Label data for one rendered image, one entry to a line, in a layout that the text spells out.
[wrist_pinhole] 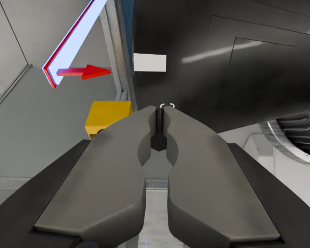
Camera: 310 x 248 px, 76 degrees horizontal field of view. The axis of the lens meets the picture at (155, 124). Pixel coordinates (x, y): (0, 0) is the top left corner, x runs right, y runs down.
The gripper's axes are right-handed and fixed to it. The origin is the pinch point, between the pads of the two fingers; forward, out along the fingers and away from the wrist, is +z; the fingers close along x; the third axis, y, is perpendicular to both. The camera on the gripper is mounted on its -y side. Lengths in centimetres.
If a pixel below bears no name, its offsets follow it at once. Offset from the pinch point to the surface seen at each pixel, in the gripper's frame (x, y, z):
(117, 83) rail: -14, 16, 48
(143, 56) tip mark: -1.8, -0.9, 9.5
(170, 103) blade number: 1.1, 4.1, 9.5
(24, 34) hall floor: -97, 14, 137
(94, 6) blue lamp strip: -11.5, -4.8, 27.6
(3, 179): -71, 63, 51
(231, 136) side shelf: 28, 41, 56
